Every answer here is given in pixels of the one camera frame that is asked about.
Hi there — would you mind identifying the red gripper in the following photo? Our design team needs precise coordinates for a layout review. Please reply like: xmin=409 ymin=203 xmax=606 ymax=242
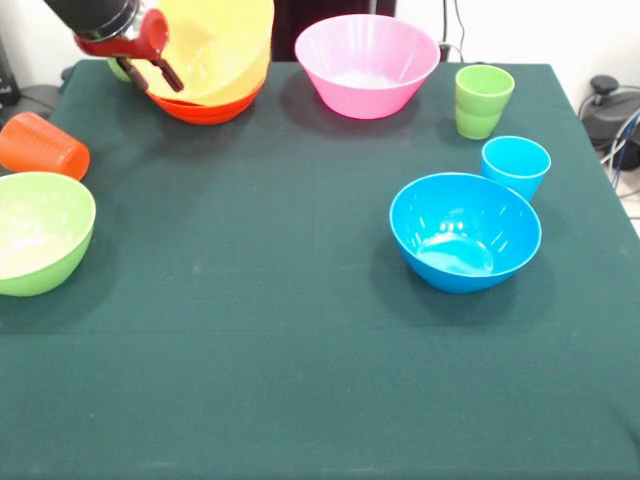
xmin=74 ymin=8 xmax=186 ymax=94

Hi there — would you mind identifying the small green bowl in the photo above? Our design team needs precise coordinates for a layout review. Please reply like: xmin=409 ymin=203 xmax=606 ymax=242
xmin=106 ymin=57 xmax=133 ymax=84

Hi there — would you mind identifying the red-orange bowl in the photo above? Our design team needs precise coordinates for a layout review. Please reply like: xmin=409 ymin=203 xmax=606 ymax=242
xmin=147 ymin=79 xmax=265 ymax=126

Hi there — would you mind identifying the large orange bowl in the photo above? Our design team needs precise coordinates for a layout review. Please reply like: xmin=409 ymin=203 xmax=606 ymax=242
xmin=130 ymin=0 xmax=276 ymax=109

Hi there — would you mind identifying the red-orange cup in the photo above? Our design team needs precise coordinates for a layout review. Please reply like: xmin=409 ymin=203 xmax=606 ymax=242
xmin=0 ymin=111 xmax=92 ymax=182

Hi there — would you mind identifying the large green bowl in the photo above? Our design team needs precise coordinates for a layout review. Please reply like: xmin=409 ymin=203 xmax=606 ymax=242
xmin=0 ymin=171 xmax=97 ymax=298

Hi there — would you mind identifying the large pink bowl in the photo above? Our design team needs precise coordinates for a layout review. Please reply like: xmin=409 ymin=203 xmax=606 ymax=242
xmin=294 ymin=13 xmax=442 ymax=120

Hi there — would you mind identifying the light blue bowl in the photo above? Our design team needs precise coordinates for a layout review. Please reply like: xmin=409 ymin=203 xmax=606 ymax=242
xmin=389 ymin=172 xmax=543 ymax=295

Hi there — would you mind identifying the green cup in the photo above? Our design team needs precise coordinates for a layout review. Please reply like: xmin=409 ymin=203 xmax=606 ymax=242
xmin=454 ymin=64 xmax=516 ymax=141

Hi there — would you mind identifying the dark green tablecloth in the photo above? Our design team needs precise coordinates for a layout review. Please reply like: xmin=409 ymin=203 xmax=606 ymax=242
xmin=0 ymin=58 xmax=640 ymax=480

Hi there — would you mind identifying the light blue cup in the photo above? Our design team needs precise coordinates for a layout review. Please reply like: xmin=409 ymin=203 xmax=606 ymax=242
xmin=480 ymin=135 xmax=553 ymax=203

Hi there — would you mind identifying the black stand base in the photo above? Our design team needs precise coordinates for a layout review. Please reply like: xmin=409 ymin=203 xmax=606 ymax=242
xmin=578 ymin=74 xmax=640 ymax=151

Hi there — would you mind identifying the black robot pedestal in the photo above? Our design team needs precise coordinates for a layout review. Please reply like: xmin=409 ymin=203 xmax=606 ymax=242
xmin=272 ymin=0 xmax=397 ymax=63

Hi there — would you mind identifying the black wall cable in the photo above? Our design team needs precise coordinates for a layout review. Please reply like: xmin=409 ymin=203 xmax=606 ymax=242
xmin=451 ymin=0 xmax=467 ymax=61

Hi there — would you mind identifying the white and blue cable bundle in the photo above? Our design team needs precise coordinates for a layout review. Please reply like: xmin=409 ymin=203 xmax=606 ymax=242
xmin=599 ymin=107 xmax=640 ymax=221

